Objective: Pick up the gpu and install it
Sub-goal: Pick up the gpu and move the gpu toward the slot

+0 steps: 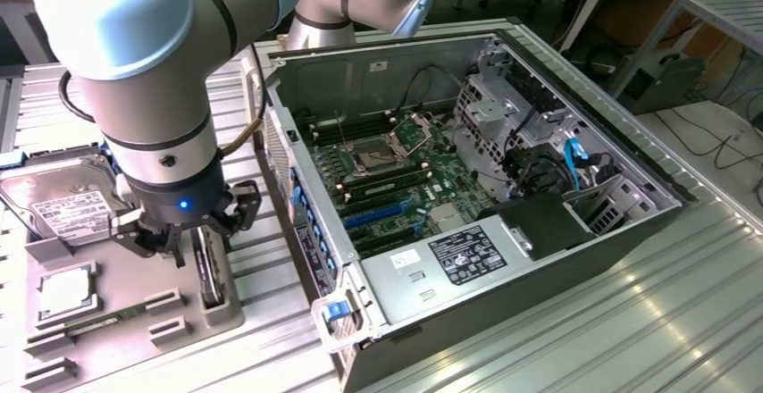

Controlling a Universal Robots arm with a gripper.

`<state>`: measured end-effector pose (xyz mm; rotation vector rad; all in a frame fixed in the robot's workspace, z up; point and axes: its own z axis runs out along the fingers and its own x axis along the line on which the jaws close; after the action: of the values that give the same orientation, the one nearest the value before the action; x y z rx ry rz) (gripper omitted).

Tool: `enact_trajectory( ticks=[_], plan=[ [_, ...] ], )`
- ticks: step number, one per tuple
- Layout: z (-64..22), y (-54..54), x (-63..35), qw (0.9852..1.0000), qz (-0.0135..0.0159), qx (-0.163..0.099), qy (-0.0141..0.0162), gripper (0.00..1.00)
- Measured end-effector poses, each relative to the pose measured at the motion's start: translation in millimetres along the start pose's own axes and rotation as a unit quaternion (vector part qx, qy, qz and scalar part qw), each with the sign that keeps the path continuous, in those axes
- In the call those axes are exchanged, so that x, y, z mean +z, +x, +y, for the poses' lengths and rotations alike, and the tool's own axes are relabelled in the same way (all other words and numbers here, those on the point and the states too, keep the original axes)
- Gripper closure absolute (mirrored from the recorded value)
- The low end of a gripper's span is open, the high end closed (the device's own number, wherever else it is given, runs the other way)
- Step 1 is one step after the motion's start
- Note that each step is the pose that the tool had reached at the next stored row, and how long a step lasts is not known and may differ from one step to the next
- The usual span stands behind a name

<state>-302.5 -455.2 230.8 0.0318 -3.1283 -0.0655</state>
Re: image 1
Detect silver chipset heat sink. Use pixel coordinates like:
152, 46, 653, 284
428, 203, 477, 225

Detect CPU socket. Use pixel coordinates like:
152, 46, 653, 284
351, 142, 396, 174

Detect grey power supply unit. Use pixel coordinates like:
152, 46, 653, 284
356, 213, 535, 327

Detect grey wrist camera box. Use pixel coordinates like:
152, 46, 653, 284
110, 172, 143, 230

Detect blue SATA wire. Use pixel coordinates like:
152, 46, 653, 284
562, 137, 590, 194

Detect black box on floor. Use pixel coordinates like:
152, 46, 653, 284
625, 52, 709, 115

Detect silver hard disk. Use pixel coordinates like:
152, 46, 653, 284
0, 154, 138, 247

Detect green RAM stick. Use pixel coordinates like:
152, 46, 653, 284
62, 305, 151, 336

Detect grey parts rack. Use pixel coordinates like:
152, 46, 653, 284
18, 178, 247, 393

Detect metal disk bay cage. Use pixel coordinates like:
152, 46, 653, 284
452, 73, 575, 197

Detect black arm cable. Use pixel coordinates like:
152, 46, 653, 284
58, 42, 268, 158

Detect metal socket cover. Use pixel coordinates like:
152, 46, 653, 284
387, 113, 435, 161

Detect black wire in case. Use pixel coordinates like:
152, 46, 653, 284
400, 65, 464, 111

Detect blue expansion slot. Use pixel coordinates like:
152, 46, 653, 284
343, 203, 408, 230

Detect metal slat side table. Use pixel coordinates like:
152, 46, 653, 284
613, 0, 763, 99

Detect blue disk caddy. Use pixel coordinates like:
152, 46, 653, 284
0, 139, 127, 178

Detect black air shroud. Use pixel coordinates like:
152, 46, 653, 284
497, 196, 598, 263

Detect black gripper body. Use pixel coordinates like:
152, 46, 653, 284
124, 163, 236, 234

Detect silver CPU chip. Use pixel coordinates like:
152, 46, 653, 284
39, 272, 96, 314

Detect open black PC case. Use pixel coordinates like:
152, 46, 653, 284
242, 17, 699, 393

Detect installed RAM stick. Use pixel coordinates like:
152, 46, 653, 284
342, 180, 414, 201

